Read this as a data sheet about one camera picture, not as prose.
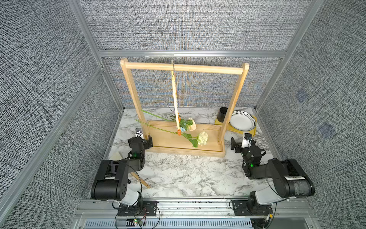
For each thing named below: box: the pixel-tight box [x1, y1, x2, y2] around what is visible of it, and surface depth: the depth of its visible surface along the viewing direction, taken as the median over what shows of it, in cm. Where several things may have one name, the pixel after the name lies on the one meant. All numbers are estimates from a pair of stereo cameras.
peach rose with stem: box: [140, 109, 197, 132], surface depth 89 cm
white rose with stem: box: [134, 118, 209, 148], surface depth 80 cm
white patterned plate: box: [229, 110, 256, 132], surface depth 112 cm
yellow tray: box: [214, 114, 257, 137], surface depth 105 cm
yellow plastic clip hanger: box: [171, 60, 181, 130], surface depth 65 cm
